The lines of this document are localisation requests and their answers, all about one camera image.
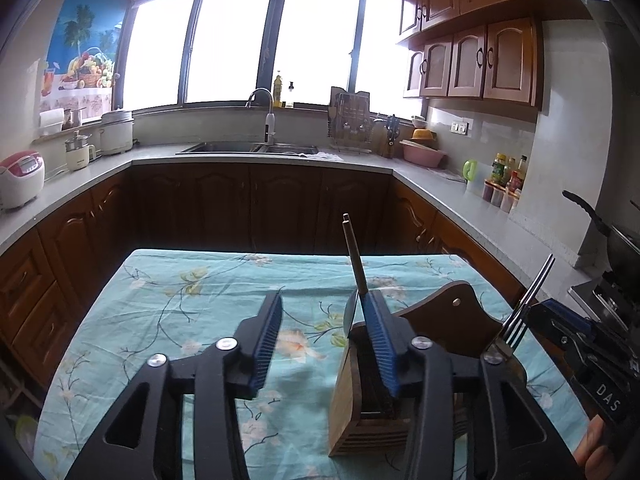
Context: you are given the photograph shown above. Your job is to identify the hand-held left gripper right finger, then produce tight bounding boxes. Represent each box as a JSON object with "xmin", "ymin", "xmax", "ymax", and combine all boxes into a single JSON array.
[{"xmin": 364, "ymin": 290, "xmax": 583, "ymax": 480}]

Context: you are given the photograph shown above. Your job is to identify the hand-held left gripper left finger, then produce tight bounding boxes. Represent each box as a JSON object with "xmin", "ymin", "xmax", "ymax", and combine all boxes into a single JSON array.
[{"xmin": 65, "ymin": 290, "xmax": 285, "ymax": 480}]

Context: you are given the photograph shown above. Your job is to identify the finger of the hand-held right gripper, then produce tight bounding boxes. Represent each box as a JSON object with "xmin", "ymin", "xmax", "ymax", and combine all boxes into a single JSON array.
[
  {"xmin": 542, "ymin": 297, "xmax": 608, "ymax": 341},
  {"xmin": 529, "ymin": 305, "xmax": 576, "ymax": 358}
]

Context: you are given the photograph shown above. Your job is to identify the large steel fork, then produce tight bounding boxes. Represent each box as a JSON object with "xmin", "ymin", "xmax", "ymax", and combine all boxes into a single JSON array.
[{"xmin": 487, "ymin": 253, "xmax": 556, "ymax": 361}]

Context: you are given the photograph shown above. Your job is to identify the wooden utensil holder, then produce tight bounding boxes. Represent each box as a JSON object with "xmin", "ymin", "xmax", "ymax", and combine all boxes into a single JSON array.
[{"xmin": 327, "ymin": 281, "xmax": 528, "ymax": 458}]

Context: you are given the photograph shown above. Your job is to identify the metal utensil handle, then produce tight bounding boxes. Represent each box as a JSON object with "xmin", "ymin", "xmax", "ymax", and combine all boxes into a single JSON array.
[{"xmin": 342, "ymin": 213, "xmax": 371, "ymax": 296}]

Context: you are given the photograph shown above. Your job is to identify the dish rack with utensils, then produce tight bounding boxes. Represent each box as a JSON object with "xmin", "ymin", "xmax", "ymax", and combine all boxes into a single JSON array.
[{"xmin": 327, "ymin": 86, "xmax": 375, "ymax": 155}]

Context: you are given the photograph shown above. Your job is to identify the person's right hand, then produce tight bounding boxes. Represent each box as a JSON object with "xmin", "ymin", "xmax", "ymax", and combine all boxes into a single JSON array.
[{"xmin": 573, "ymin": 417, "xmax": 618, "ymax": 480}]

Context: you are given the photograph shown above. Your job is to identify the gas stove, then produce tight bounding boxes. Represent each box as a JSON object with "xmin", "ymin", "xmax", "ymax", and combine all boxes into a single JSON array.
[{"xmin": 567, "ymin": 270, "xmax": 640, "ymax": 331}]

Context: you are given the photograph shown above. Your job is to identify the black wok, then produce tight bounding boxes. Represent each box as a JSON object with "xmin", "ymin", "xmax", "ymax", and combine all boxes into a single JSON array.
[{"xmin": 561, "ymin": 190, "xmax": 640, "ymax": 281}]

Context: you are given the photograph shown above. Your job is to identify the teal floral tablecloth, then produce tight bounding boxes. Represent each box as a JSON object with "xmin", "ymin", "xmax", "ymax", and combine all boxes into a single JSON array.
[{"xmin": 30, "ymin": 249, "xmax": 591, "ymax": 480}]

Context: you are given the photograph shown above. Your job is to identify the spice jar set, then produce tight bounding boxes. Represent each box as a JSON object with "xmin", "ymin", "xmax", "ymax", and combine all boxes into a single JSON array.
[{"xmin": 482, "ymin": 180, "xmax": 521, "ymax": 213}]

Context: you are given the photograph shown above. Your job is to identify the wooden base cabinets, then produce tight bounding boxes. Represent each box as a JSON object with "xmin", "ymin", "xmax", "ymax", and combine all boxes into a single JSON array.
[{"xmin": 0, "ymin": 165, "xmax": 526, "ymax": 391}]

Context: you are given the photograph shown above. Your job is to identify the pink plastic basin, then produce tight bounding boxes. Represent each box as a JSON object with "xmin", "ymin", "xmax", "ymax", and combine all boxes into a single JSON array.
[{"xmin": 400, "ymin": 140, "xmax": 448, "ymax": 168}]

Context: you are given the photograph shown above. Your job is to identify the steel kitchen sink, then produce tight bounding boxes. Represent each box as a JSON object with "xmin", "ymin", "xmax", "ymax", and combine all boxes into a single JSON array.
[{"xmin": 175, "ymin": 141, "xmax": 321, "ymax": 157}]

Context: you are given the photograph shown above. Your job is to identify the chrome kitchen faucet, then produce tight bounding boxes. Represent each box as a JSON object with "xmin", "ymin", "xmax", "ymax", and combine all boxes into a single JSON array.
[{"xmin": 245, "ymin": 87, "xmax": 277, "ymax": 145}]

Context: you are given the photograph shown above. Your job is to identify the large white cooker pot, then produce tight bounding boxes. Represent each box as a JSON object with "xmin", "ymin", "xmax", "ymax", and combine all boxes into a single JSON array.
[{"xmin": 98, "ymin": 109, "xmax": 136, "ymax": 157}]

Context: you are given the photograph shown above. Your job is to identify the wooden upper cabinets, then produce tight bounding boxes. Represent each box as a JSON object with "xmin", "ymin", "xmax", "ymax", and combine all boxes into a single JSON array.
[{"xmin": 392, "ymin": 0, "xmax": 601, "ymax": 111}]

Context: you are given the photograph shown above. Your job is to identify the small white electric pot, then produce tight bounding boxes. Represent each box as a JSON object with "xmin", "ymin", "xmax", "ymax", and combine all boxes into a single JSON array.
[{"xmin": 64, "ymin": 130, "xmax": 97, "ymax": 171}]

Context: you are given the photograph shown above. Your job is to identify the white and red rice cooker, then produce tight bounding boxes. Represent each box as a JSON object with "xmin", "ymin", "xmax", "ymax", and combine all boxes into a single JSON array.
[{"xmin": 0, "ymin": 152, "xmax": 46, "ymax": 211}]

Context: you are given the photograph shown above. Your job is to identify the kitchen window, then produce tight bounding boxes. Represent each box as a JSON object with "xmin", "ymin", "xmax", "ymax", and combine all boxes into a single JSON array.
[{"xmin": 117, "ymin": 0, "xmax": 426, "ymax": 111}]

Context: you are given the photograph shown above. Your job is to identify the fruit print roller blind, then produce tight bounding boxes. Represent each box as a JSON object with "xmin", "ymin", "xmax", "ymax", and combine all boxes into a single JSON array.
[{"xmin": 37, "ymin": 0, "xmax": 136, "ymax": 126}]

